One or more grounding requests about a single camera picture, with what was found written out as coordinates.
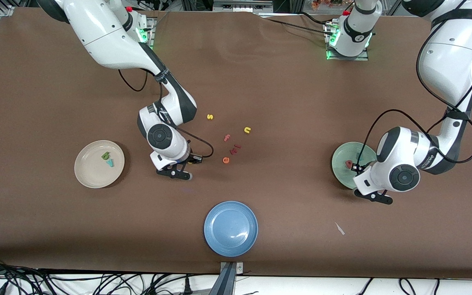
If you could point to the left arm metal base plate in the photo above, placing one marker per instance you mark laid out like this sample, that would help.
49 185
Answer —
342 57

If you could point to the blue round plate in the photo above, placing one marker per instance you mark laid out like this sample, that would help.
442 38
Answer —
230 228

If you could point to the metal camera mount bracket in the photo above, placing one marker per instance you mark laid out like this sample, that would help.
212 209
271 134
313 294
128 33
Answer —
228 278

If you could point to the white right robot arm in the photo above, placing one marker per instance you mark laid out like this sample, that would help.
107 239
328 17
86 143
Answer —
105 37

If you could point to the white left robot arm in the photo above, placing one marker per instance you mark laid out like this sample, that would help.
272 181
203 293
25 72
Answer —
449 53

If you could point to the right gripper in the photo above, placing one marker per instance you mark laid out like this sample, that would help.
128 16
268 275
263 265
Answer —
191 159

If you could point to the pale green round plate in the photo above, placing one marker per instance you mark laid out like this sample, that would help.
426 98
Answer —
340 174

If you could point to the beige round plate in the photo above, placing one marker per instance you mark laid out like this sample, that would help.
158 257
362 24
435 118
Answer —
92 176

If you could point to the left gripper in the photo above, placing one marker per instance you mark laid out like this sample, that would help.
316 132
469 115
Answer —
359 167

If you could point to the orange artificial flowers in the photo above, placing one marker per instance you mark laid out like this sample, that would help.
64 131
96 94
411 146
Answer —
326 3

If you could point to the aluminium frame structure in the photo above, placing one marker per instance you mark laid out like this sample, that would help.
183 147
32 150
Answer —
240 5

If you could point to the white paper scrap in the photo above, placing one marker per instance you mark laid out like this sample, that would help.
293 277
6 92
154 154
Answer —
339 228

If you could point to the cyan letter y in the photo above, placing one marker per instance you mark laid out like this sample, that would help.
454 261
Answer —
110 164

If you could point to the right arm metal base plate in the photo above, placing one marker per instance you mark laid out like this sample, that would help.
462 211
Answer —
150 39

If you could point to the black power plug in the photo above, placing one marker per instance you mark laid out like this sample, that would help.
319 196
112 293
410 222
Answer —
187 287

